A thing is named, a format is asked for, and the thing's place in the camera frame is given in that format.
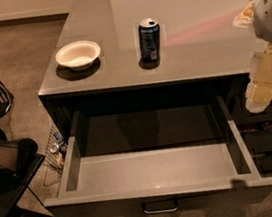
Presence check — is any metal drawer handle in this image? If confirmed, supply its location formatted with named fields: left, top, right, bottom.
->
left=142, top=199, right=178, bottom=215

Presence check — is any grey cabinet desk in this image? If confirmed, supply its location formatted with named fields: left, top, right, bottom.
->
left=39, top=0, right=272, bottom=142

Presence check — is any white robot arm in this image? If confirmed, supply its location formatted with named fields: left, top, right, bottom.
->
left=233, top=0, right=272, bottom=113

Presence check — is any black chair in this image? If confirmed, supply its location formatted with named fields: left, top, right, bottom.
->
left=0, top=129, right=53, bottom=217

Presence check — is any grey top drawer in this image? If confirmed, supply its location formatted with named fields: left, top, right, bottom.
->
left=45, top=97, right=272, bottom=217

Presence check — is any wire mesh waste basket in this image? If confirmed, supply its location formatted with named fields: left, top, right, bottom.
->
left=43, top=124, right=68, bottom=187

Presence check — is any white paper bowl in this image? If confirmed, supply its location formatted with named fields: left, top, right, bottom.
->
left=55, top=40, right=101, bottom=70

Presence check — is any dark blue soda can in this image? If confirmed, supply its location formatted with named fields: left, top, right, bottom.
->
left=138, top=18, right=161, bottom=62

